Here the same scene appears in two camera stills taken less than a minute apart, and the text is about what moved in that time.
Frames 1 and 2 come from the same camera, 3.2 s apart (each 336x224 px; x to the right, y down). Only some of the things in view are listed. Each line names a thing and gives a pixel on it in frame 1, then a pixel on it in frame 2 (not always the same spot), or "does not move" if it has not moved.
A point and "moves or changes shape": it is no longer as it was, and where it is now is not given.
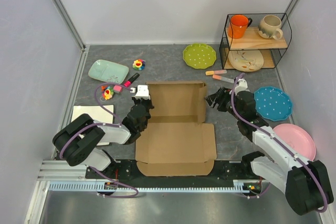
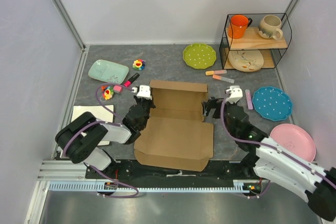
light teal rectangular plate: (108, 72) does not move
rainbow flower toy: (138, 64) does not move
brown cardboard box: (177, 141) moves or changes shape
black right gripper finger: (210, 98) -> (207, 106)
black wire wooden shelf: (254, 40) does not move
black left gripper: (150, 102) does not move
